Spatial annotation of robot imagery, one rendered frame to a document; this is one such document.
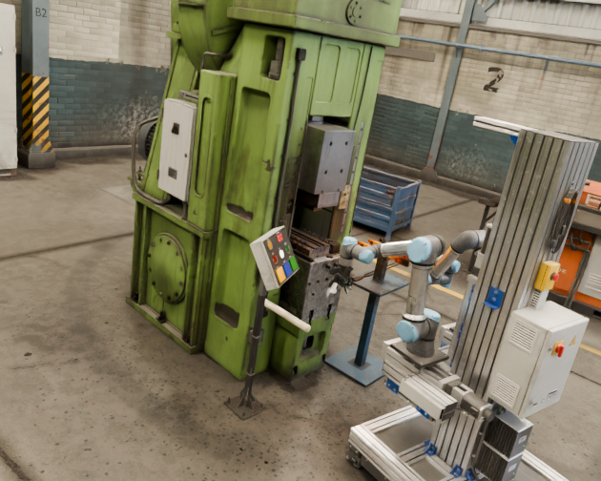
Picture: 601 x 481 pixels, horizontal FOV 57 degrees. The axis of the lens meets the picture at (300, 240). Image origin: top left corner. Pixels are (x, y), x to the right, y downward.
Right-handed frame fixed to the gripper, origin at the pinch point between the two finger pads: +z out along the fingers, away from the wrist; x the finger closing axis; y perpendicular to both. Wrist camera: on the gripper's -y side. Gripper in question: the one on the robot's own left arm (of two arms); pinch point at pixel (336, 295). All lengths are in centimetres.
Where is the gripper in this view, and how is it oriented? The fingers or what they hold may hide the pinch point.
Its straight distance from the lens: 317.3
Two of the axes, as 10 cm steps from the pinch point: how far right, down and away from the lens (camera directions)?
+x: 8.0, -0.8, 6.0
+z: -1.6, 9.3, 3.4
